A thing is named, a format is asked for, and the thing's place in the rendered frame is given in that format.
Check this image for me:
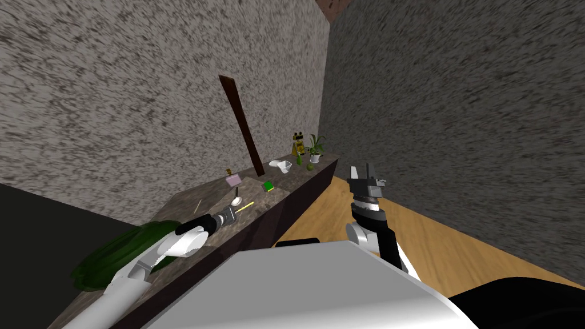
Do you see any dark brown wooden plank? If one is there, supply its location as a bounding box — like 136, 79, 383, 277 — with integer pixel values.
218, 75, 266, 178

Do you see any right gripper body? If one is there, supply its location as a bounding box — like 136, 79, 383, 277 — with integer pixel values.
347, 175, 387, 199

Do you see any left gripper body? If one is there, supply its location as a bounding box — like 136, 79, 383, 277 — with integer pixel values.
218, 206, 240, 226

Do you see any yellow and black bottle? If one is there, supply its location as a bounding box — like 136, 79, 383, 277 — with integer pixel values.
292, 131, 307, 157

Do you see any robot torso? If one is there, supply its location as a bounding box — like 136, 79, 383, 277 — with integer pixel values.
141, 237, 480, 329

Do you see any green plant in white pot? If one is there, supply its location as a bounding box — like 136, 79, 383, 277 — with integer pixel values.
306, 134, 327, 165

